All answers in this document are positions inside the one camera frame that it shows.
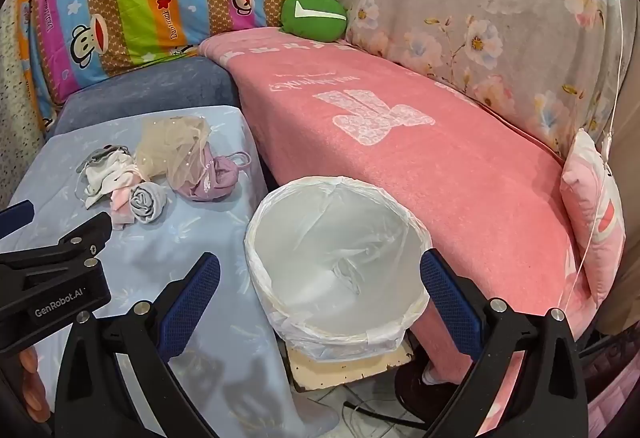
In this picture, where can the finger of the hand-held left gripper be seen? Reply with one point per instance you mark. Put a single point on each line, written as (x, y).
(75, 238)
(15, 218)

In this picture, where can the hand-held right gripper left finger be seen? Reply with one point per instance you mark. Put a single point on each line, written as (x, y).
(192, 303)

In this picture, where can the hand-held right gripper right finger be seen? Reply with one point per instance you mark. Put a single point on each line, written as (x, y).
(450, 303)

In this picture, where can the pale pink cloth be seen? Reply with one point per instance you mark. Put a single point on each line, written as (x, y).
(120, 207)

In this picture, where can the white bin with plastic liner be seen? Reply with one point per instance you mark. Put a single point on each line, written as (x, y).
(340, 243)

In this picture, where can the person's left hand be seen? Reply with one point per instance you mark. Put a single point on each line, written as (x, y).
(36, 388)

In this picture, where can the light blue patterned tablecloth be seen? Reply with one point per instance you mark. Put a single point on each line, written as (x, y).
(150, 268)

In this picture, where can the grey rolled sock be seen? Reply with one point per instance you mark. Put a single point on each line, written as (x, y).
(145, 203)

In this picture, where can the person's foot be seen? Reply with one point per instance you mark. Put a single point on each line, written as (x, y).
(415, 383)

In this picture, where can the grey cloth strip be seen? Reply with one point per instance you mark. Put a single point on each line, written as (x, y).
(102, 153)

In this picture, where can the pink printed blanket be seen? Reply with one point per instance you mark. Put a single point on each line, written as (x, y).
(450, 178)

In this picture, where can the purple cloth garment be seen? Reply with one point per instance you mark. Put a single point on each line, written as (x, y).
(210, 178)

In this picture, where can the cream stool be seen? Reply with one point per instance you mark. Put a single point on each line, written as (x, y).
(340, 370)

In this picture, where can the beige tulle cloth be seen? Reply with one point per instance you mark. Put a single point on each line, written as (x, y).
(170, 147)

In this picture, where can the pink pillow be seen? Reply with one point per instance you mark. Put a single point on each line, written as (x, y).
(595, 218)

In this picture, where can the blue-grey cushion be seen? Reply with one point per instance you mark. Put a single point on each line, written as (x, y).
(150, 82)

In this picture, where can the green round cushion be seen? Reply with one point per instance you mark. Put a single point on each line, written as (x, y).
(310, 22)

